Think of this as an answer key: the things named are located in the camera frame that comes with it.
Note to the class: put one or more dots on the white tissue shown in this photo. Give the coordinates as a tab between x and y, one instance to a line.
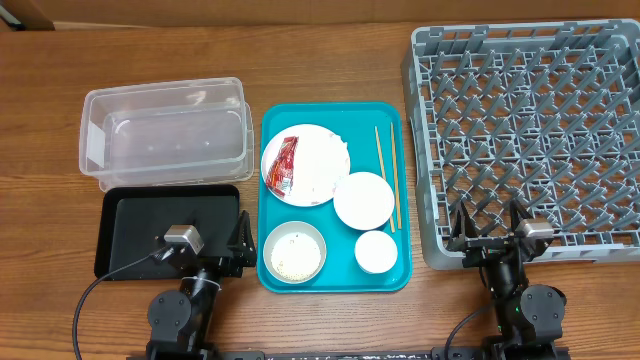
336	143

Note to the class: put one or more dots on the wooden chopstick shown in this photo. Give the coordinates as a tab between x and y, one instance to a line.
383	173
396	177

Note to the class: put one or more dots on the white cup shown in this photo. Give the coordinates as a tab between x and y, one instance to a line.
376	252

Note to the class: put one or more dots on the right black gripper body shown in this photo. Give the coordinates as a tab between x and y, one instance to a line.
483	248

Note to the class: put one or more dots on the grey dishwasher rack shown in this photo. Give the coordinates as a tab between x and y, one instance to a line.
543	113

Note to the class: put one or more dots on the white rice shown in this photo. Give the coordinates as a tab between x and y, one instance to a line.
295	257

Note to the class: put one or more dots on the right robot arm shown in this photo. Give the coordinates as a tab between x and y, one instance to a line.
529	317

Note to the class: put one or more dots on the teal plastic tray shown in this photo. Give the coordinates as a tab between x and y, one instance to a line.
354	122

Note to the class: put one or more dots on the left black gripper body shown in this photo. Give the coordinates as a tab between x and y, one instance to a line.
228	266

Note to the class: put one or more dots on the large white plate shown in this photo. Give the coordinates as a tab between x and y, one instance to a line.
317	169

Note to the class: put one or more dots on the grey bowl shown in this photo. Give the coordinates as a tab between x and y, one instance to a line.
288	228

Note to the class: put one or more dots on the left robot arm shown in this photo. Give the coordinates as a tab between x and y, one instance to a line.
180	319

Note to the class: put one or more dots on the right wooden chopstick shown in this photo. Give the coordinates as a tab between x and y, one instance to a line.
396	177

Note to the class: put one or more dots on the white bowl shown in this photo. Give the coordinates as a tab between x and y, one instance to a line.
363	201

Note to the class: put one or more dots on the red snack wrapper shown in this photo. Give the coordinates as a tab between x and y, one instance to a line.
281	172

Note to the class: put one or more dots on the clear plastic bin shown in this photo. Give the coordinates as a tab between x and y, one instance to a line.
183	132

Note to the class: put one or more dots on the black plastic tray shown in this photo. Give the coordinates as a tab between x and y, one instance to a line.
134	219

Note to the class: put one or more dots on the left wooden chopstick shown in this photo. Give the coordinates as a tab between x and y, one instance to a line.
383	173

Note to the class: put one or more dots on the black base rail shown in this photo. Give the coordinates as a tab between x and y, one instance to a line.
436	353

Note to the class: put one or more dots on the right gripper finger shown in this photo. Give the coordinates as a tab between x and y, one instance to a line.
519	217
463	228

